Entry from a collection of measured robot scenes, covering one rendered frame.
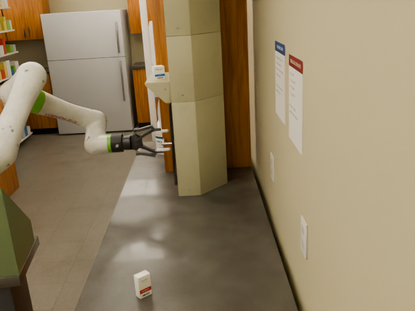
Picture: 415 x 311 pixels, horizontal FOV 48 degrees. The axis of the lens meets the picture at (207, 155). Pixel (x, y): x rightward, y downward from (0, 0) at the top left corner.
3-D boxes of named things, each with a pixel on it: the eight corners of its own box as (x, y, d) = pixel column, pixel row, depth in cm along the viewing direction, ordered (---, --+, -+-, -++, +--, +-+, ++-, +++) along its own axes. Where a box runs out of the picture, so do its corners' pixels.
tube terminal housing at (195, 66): (225, 171, 264) (218, 29, 240) (229, 193, 233) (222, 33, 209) (181, 173, 264) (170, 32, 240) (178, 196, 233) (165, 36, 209)
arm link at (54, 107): (32, 117, 220) (44, 108, 213) (34, 96, 224) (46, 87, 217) (98, 137, 245) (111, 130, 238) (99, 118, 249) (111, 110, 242)
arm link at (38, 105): (6, 94, 200) (8, 70, 205) (-7, 107, 207) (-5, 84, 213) (46, 107, 212) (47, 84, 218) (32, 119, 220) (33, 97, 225)
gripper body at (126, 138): (123, 153, 233) (142, 152, 233) (121, 136, 230) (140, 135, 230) (125, 148, 240) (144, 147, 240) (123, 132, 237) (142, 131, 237)
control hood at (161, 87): (174, 90, 249) (173, 71, 246) (171, 103, 218) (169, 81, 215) (152, 91, 249) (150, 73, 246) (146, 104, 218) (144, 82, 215)
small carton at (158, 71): (162, 77, 229) (161, 65, 227) (165, 78, 224) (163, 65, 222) (152, 78, 227) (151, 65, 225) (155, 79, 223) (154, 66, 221)
